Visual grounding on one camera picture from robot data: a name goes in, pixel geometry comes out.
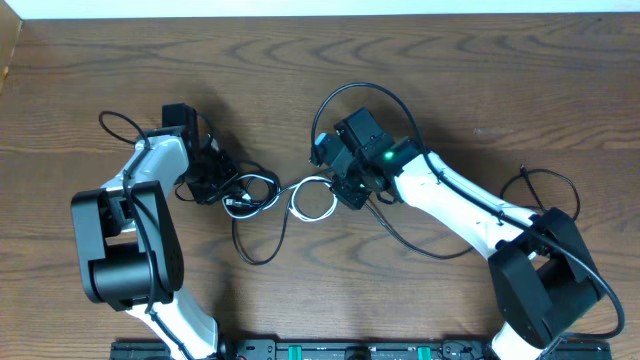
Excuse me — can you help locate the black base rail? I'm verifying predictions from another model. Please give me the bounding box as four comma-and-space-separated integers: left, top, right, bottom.
107, 339, 613, 360

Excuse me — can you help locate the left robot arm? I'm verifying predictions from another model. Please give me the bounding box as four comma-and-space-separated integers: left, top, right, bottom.
71, 103, 239, 359

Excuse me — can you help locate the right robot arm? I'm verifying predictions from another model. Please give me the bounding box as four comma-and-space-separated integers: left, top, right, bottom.
314, 108, 605, 359

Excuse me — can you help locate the white cable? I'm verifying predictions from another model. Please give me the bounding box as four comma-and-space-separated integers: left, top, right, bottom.
221, 173, 339, 223

